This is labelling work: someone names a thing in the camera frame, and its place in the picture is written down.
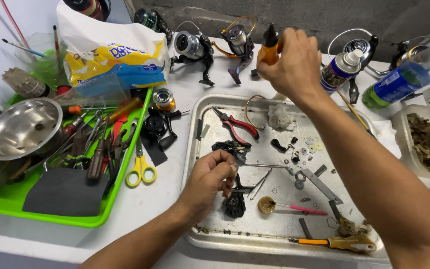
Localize green plastic tray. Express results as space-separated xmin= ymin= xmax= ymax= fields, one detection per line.
xmin=0 ymin=87 xmax=154 ymax=229

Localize black toothed reel part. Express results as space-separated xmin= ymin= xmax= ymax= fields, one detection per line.
xmin=222 ymin=173 xmax=255 ymax=219

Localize wooden stick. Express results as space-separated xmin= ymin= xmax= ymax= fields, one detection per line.
xmin=336 ymin=90 xmax=377 ymax=139

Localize spray can white cap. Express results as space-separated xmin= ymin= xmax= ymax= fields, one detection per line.
xmin=320 ymin=49 xmax=364 ymax=94

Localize flat metal blade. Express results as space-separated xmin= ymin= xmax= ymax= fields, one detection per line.
xmin=300 ymin=168 xmax=344 ymax=205

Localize pile of hand tools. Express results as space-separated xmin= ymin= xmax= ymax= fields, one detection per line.
xmin=43 ymin=108 xmax=139 ymax=195

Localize black fishing reel silver bail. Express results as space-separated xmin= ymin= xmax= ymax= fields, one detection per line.
xmin=388 ymin=35 xmax=430 ymax=72

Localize black reel handle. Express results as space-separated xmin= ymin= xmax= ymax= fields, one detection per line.
xmin=159 ymin=109 xmax=191 ymax=150

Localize metal tweezers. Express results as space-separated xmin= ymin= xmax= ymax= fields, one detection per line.
xmin=247 ymin=168 xmax=273 ymax=201

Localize orange-handled screwdriver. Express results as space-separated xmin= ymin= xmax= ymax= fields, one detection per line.
xmin=61 ymin=105 xmax=119 ymax=115

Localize white cotton wad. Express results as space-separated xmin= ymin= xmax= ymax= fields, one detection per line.
xmin=267 ymin=103 xmax=298 ymax=132

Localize plastic bottle blue label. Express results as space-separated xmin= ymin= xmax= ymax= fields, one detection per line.
xmin=361 ymin=39 xmax=430 ymax=110

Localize yellow blue tissue pack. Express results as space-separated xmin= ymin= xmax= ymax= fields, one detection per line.
xmin=56 ymin=0 xmax=171 ymax=97

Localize clear container of brown debris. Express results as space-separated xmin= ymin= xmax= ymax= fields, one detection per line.
xmin=391 ymin=104 xmax=430 ymax=182

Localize blue-handled paintbrush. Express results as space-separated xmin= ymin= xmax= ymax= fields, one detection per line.
xmin=1 ymin=38 xmax=46 ymax=58

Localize thin metal shaft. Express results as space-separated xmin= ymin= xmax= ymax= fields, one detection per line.
xmin=243 ymin=163 xmax=287 ymax=169

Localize silver spool fishing reel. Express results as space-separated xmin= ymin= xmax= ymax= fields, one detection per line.
xmin=169 ymin=20 xmax=216 ymax=87

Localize gold reel spool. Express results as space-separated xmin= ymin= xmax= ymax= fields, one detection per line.
xmin=152 ymin=88 xmax=177 ymax=113

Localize grey sandpaper sheet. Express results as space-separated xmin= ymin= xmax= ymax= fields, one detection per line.
xmin=22 ymin=167 xmax=110 ymax=217

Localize group of small washers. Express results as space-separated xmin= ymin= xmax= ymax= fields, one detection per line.
xmin=299 ymin=135 xmax=324 ymax=156

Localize black reel rotor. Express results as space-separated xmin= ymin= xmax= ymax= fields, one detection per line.
xmin=142 ymin=108 xmax=169 ymax=142

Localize red black line spool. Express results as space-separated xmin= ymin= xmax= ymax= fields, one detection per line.
xmin=63 ymin=0 xmax=112 ymax=22

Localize black reel body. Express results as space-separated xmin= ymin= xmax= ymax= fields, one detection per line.
xmin=211 ymin=140 xmax=250 ymax=163

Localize gold bail wire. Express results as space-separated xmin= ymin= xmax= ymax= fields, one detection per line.
xmin=245 ymin=94 xmax=268 ymax=131

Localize orange oil bottle black nozzle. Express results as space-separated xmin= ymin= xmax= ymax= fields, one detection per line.
xmin=256 ymin=23 xmax=281 ymax=70

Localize white tissue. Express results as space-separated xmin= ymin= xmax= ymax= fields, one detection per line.
xmin=371 ymin=120 xmax=402 ymax=160

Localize person's left hand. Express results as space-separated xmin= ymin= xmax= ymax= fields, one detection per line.
xmin=177 ymin=150 xmax=239 ymax=225

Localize red-handled paintbrush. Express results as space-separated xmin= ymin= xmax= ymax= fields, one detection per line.
xmin=52 ymin=25 xmax=61 ymax=65

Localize dark green fishing reel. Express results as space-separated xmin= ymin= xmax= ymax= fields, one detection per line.
xmin=133 ymin=8 xmax=174 ymax=46

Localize grey ridged paper cup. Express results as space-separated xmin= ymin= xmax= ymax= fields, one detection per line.
xmin=1 ymin=67 xmax=48 ymax=99

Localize clear yellow-handled screwdriver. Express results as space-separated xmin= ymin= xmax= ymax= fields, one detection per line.
xmin=104 ymin=97 xmax=143 ymax=125

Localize dirty grease wad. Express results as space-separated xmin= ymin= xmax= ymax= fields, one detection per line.
xmin=336 ymin=216 xmax=373 ymax=238

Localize black cloth piece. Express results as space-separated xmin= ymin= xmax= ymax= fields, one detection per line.
xmin=140 ymin=131 xmax=169 ymax=167

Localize brown-handled screwdriver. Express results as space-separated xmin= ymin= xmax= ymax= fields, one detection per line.
xmin=87 ymin=123 xmax=108 ymax=182

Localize yellow-handled scissors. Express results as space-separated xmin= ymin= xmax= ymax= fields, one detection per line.
xmin=125 ymin=136 xmax=158 ymax=188

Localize person's right hand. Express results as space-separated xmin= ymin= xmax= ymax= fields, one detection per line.
xmin=256 ymin=28 xmax=326 ymax=108

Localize red-handled pliers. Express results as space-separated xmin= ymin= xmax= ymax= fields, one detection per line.
xmin=212 ymin=107 xmax=260 ymax=148

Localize steel bowl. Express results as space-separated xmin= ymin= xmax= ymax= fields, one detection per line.
xmin=0 ymin=97 xmax=65 ymax=161

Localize black strip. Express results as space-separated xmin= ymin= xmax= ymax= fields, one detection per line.
xmin=299 ymin=217 xmax=314 ymax=240

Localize gold purple fishing reel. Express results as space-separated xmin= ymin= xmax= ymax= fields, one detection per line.
xmin=211 ymin=16 xmax=257 ymax=85

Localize metal baking tray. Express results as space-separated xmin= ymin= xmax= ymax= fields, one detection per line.
xmin=181 ymin=93 xmax=391 ymax=263

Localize clear plastic cup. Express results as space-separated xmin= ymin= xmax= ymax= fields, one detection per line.
xmin=14 ymin=32 xmax=69 ymax=82

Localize pink-handled brush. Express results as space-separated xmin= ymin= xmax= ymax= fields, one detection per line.
xmin=269 ymin=201 xmax=328 ymax=216

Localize yellow grease cap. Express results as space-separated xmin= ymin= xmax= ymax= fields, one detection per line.
xmin=257 ymin=196 xmax=277 ymax=214

